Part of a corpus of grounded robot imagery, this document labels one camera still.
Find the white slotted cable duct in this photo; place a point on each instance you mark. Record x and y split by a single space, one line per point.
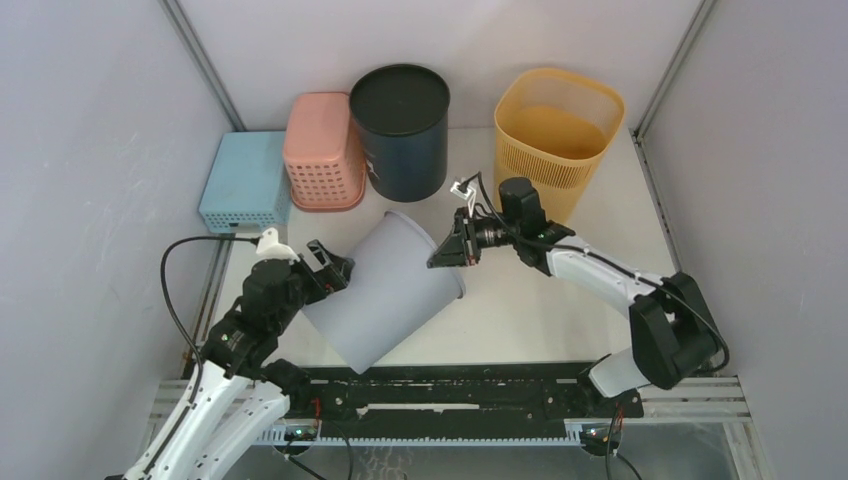
291 435

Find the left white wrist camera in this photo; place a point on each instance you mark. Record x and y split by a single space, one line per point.
270 247

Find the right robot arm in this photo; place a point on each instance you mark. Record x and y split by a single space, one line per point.
673 335

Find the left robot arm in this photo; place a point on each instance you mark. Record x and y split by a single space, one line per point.
234 394

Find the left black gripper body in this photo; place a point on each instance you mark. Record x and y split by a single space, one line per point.
315 286

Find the yellow perforated bin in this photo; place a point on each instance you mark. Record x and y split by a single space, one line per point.
554 127

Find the dark blue cylindrical bin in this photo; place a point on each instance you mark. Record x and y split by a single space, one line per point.
400 112

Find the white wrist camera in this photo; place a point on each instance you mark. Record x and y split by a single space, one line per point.
270 247
467 191

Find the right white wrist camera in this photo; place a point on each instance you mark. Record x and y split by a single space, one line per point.
467 191

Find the blue plastic basket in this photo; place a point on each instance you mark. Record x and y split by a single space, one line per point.
248 188

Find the pink plastic basket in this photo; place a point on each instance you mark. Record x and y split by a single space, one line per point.
322 154

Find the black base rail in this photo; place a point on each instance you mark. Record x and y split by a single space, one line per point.
480 400

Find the grey bin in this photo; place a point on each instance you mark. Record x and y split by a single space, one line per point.
390 295

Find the aluminium frame rail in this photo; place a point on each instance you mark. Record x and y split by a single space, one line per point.
695 400

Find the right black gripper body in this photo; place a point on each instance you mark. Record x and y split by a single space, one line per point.
483 233

